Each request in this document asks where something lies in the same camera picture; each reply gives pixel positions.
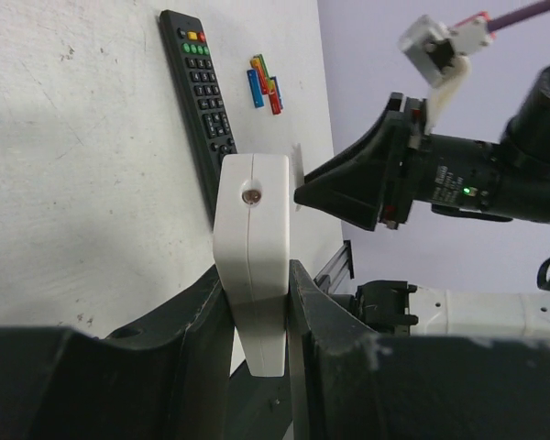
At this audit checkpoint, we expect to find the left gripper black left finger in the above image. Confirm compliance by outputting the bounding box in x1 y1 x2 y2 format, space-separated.
0 269 234 439

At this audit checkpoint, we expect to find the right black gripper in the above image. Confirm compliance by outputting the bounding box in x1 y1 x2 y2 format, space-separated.
293 97 504 231

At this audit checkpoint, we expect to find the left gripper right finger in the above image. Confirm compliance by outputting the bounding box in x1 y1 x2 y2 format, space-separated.
288 260 550 439

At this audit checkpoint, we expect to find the white battery cover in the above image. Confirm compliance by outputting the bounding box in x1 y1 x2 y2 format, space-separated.
291 143 304 212

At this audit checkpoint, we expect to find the white remote control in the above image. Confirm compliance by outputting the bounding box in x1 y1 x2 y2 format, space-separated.
213 154 291 378

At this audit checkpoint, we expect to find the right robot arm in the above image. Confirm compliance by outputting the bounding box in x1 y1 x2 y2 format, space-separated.
293 65 550 337

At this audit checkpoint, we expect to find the black remote with buttons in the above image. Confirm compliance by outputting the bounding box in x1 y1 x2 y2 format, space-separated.
159 10 237 219

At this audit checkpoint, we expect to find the orange red battery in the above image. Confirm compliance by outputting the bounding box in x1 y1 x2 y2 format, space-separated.
250 56 269 94
269 79 281 115

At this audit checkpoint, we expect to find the blue battery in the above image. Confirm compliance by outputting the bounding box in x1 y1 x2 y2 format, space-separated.
270 76 284 113
247 69 264 108

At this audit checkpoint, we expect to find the aluminium frame rail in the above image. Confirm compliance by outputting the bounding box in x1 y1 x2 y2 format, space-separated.
314 240 354 295

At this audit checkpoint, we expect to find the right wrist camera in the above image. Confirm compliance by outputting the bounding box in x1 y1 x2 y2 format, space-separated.
398 11 493 134

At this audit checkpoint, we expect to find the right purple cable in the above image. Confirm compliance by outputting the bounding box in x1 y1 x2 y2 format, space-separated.
485 0 550 33

